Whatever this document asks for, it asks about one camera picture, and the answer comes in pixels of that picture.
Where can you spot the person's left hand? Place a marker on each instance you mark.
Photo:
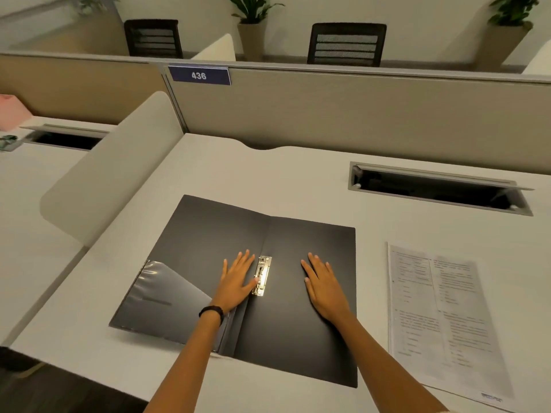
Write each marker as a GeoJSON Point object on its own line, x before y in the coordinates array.
{"type": "Point", "coordinates": [234, 288]}

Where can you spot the person's right hand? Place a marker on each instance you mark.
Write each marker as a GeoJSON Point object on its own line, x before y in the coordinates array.
{"type": "Point", "coordinates": [327, 292]}

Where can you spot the black folder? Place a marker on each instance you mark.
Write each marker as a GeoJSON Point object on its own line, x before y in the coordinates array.
{"type": "Point", "coordinates": [292, 322]}

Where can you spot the white printed paper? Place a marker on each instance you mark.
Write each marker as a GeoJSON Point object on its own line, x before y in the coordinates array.
{"type": "Point", "coordinates": [452, 318]}

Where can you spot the person's left forearm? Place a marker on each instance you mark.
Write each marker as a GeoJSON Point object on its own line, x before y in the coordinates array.
{"type": "Point", "coordinates": [185, 369]}

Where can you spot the person's right forearm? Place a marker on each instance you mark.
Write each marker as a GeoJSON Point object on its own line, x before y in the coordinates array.
{"type": "Point", "coordinates": [383, 369]}

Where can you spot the black wristband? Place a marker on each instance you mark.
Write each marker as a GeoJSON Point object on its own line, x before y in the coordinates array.
{"type": "Point", "coordinates": [211, 309]}

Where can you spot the white rounded side divider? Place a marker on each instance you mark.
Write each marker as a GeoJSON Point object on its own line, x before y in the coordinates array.
{"type": "Point", "coordinates": [112, 176]}
{"type": "Point", "coordinates": [217, 50]}
{"type": "Point", "coordinates": [540, 62]}

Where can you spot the wide beige partition panel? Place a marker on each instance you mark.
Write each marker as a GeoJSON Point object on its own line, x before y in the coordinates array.
{"type": "Point", "coordinates": [366, 120]}

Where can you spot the blue number sign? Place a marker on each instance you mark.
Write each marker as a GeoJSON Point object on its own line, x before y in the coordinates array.
{"type": "Point", "coordinates": [199, 76]}

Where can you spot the tan partition panel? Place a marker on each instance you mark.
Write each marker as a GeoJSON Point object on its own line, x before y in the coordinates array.
{"type": "Point", "coordinates": [86, 90]}

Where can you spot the broad-leaf potted plant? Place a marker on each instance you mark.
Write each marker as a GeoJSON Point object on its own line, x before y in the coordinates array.
{"type": "Point", "coordinates": [252, 40]}

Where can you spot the black mesh chair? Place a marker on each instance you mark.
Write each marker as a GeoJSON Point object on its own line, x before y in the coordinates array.
{"type": "Point", "coordinates": [153, 38]}
{"type": "Point", "coordinates": [346, 45]}

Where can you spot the small green desk gadget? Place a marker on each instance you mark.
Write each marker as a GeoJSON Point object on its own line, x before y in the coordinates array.
{"type": "Point", "coordinates": [7, 141]}

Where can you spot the pink desk organizer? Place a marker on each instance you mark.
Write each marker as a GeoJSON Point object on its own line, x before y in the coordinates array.
{"type": "Point", "coordinates": [13, 113]}

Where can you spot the glass-topped tan partition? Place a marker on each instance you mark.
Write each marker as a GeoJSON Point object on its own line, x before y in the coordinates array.
{"type": "Point", "coordinates": [86, 38]}

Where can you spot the small-leaf potted plant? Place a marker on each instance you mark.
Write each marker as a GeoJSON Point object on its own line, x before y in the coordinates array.
{"type": "Point", "coordinates": [495, 47]}

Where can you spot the feathery green plant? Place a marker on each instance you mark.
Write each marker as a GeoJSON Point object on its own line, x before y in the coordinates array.
{"type": "Point", "coordinates": [90, 2]}

